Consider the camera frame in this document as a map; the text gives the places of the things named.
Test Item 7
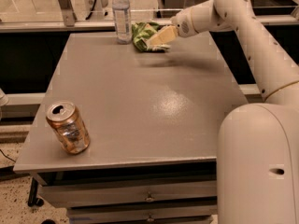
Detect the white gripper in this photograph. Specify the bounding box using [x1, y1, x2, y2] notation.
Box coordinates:
[146, 8, 197, 52]

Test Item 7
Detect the green jalapeno chip bag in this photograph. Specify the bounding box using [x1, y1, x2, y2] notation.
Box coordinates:
[132, 21, 159, 52]

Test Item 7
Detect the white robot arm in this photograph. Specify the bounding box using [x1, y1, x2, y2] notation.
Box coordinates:
[171, 0, 299, 224]

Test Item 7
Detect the clear plastic water bottle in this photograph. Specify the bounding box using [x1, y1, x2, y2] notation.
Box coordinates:
[112, 0, 132, 44]

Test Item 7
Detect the grey drawer cabinet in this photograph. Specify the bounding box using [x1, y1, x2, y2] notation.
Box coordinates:
[15, 33, 246, 224]

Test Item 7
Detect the crushed orange soda can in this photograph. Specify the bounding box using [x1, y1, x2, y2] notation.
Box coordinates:
[46, 101, 91, 155]

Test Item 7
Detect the upper grey drawer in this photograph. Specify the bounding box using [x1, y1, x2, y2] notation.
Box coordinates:
[39, 181, 217, 208]

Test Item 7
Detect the grey drawer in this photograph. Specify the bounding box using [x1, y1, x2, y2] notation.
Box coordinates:
[67, 204, 217, 224]
[39, 181, 217, 208]

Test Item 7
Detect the lower grey drawer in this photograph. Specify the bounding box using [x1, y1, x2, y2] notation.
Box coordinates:
[67, 204, 217, 224]

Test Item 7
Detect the black caster wheel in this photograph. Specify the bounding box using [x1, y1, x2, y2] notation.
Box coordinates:
[27, 179, 44, 207]

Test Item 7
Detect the black cable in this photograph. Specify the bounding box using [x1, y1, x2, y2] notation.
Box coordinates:
[85, 0, 100, 21]

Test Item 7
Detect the metal railing frame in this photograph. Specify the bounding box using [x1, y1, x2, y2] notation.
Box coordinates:
[0, 0, 299, 33]

